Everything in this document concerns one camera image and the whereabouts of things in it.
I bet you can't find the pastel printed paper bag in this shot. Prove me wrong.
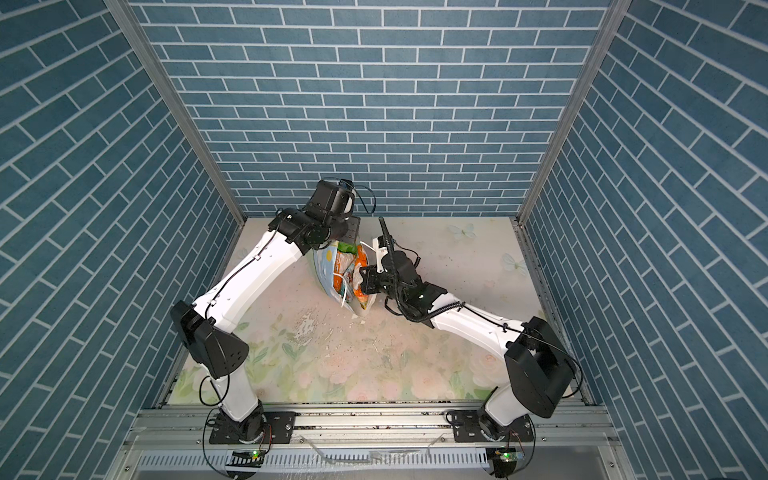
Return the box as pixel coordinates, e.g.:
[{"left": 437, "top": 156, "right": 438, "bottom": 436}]
[{"left": 312, "top": 240, "right": 377, "bottom": 316}]

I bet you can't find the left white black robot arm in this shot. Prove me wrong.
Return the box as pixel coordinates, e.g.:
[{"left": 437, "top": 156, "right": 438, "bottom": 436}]
[{"left": 170, "top": 179, "right": 355, "bottom": 444}]

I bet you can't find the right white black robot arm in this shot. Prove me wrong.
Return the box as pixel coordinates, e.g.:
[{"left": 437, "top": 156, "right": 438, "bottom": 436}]
[{"left": 360, "top": 250, "right": 577, "bottom": 441}]

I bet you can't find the green snack packet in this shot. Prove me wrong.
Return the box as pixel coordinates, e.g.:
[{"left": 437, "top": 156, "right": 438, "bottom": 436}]
[{"left": 337, "top": 241, "right": 358, "bottom": 256}]

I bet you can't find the orange white snack packet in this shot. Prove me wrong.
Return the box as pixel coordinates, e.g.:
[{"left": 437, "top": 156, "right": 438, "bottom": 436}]
[{"left": 333, "top": 245, "right": 369, "bottom": 308}]

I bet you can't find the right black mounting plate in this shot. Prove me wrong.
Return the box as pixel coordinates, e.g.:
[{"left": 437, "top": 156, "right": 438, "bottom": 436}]
[{"left": 444, "top": 409, "right": 535, "bottom": 443}]

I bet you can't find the black mounting plate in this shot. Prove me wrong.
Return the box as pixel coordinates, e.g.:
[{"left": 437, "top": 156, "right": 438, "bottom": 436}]
[
  {"left": 444, "top": 409, "right": 535, "bottom": 443},
  {"left": 206, "top": 411, "right": 296, "bottom": 445}
]

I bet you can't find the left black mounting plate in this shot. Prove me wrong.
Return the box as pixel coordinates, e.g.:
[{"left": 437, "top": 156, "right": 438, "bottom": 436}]
[{"left": 206, "top": 411, "right": 296, "bottom": 445}]

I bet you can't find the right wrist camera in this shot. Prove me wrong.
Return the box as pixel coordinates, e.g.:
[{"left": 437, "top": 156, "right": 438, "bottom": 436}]
[{"left": 372, "top": 235, "right": 388, "bottom": 264}]

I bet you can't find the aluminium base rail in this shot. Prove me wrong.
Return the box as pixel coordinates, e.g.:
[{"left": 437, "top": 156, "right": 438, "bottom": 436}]
[{"left": 108, "top": 401, "right": 633, "bottom": 479}]

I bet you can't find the white slotted cable duct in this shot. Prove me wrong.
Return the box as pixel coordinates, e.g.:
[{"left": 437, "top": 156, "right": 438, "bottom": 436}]
[{"left": 137, "top": 448, "right": 490, "bottom": 473}]

